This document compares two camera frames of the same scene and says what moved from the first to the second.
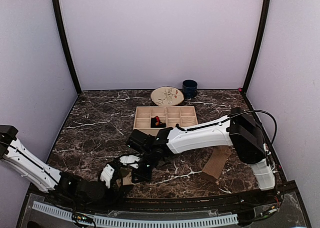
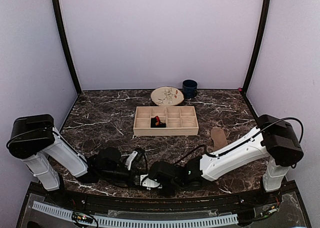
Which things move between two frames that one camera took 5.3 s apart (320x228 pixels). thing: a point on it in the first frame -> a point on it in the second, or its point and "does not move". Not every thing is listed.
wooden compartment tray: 152,119 does not move
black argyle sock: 155,123 does not move
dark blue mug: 190,88 does not move
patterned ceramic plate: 167,95 does not move
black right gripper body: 147,175 -> 173,187
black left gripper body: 113,198 -> 111,175
